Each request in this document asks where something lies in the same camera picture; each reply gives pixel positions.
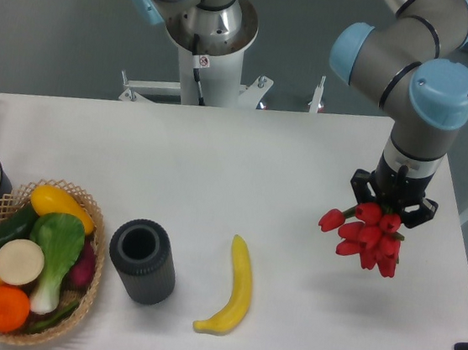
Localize green bok choy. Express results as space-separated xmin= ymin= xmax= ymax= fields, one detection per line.
xmin=29 ymin=212 xmax=85 ymax=315

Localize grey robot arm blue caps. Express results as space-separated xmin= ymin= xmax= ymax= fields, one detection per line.
xmin=329 ymin=0 xmax=468 ymax=228

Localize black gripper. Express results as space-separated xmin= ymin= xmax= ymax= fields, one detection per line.
xmin=350 ymin=153 xmax=439 ymax=229

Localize yellow squash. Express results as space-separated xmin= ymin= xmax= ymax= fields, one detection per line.
xmin=30 ymin=185 xmax=95 ymax=235

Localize red tulip bouquet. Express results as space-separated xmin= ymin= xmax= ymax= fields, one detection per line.
xmin=318 ymin=201 xmax=404 ymax=278

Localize woven wicker basket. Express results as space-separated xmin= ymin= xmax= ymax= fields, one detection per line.
xmin=0 ymin=180 xmax=106 ymax=347

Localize green bean pod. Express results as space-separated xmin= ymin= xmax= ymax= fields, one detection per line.
xmin=24 ymin=300 xmax=80 ymax=335

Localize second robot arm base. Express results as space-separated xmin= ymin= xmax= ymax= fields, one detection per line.
xmin=130 ymin=0 xmax=259 ymax=56

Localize dark grey ribbed vase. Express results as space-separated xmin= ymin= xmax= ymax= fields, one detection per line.
xmin=109 ymin=218 xmax=176 ymax=306

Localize white round radish slice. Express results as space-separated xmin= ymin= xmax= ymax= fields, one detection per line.
xmin=0 ymin=239 xmax=45 ymax=286

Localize purple sweet potato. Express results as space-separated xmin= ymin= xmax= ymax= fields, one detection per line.
xmin=67 ymin=240 xmax=97 ymax=289

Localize orange fruit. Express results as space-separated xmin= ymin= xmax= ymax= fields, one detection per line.
xmin=0 ymin=285 xmax=30 ymax=333

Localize yellow banana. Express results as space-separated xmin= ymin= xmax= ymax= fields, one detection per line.
xmin=192 ymin=234 xmax=254 ymax=336

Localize green cucumber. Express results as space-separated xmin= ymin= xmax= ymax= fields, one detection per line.
xmin=0 ymin=203 xmax=39 ymax=248

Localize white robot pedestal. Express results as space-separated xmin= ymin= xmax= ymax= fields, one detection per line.
xmin=118 ymin=38 xmax=331 ymax=125

